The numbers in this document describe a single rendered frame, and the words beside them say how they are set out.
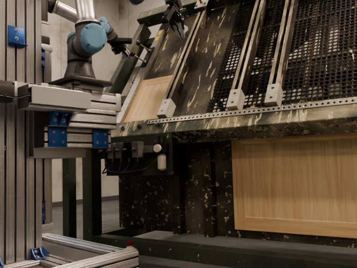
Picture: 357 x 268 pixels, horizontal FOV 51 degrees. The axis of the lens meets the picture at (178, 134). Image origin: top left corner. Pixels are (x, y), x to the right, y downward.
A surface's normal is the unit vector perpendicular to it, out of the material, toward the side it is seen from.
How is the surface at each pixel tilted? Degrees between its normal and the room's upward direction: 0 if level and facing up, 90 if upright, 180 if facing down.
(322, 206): 90
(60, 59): 90
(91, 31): 98
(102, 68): 90
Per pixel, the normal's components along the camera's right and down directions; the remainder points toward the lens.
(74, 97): 0.74, -0.07
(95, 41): 0.57, 0.05
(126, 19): -0.67, -0.04
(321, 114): -0.46, -0.61
